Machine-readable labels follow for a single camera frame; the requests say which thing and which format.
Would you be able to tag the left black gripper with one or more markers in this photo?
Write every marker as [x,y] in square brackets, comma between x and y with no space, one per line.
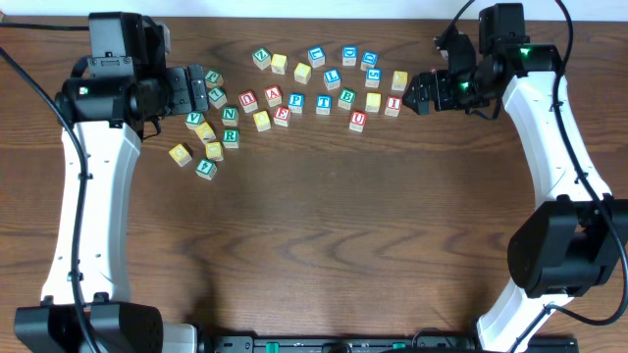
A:
[178,90]

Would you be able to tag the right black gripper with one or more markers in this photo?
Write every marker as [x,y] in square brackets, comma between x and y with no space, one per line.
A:
[435,91]

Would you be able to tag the green N block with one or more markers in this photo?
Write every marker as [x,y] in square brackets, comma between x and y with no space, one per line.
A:
[230,116]

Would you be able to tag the red E block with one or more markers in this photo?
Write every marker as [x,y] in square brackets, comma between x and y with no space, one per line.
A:
[282,116]

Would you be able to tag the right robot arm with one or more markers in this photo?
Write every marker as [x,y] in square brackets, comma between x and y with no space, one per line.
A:
[577,234]

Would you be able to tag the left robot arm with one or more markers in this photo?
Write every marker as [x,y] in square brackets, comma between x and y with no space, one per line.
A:
[85,303]

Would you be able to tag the green J block left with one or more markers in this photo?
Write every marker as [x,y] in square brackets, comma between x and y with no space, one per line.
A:
[213,79]

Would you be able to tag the green 7 block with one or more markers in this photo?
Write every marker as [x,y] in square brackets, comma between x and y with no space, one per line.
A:
[217,97]

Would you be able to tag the green V block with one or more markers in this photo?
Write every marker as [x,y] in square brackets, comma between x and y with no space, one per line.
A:
[194,120]

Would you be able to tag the yellow block right top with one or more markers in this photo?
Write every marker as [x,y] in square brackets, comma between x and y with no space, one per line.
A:
[399,80]

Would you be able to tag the yellow block beside V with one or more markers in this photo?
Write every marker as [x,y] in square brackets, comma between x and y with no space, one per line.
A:
[205,133]

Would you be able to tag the red I block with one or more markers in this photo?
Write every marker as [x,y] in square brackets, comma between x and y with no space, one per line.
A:
[393,106]

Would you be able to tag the red Q block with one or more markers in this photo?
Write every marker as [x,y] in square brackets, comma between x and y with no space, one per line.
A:
[248,102]

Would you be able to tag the green R block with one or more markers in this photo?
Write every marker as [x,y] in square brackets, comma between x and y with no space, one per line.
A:
[231,138]

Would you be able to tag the yellow C block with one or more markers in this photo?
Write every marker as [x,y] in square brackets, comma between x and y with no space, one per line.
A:
[181,154]

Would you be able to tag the blue 5 block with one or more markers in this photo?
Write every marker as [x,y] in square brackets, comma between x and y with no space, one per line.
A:
[373,77]

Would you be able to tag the green Z block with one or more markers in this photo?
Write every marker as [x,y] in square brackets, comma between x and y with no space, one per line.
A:
[262,58]

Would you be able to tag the green 4 block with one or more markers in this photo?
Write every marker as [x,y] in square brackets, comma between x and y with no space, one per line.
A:
[206,169]

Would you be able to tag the blue tilted D block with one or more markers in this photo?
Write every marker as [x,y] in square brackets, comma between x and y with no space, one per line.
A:
[369,60]

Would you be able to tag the yellow O block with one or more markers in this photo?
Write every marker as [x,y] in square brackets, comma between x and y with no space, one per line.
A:
[262,120]

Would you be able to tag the red A block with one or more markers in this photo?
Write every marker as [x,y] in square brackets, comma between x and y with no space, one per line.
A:
[273,95]

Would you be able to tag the red U block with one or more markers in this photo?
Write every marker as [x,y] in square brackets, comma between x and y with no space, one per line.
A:
[357,121]

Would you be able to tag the yellow block top row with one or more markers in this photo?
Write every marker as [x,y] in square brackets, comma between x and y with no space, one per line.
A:
[279,64]

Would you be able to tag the green B block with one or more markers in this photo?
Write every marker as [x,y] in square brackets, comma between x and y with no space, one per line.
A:
[346,99]

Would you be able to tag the blue P block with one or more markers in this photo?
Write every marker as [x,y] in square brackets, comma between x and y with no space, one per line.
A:
[296,103]

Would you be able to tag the blue L block middle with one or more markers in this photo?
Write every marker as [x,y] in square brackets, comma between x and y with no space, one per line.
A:
[332,79]

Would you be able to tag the blue l block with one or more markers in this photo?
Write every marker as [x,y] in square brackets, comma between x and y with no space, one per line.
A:
[332,79]
[316,57]

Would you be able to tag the yellow block second row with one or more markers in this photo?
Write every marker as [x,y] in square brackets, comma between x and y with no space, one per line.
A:
[302,73]

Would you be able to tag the blue T block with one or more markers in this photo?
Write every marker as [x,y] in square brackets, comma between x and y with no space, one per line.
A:
[323,105]

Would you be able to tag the blue L block top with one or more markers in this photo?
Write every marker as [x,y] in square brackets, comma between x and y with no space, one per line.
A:
[316,57]

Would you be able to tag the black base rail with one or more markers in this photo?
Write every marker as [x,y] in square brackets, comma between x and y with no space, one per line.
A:
[424,342]

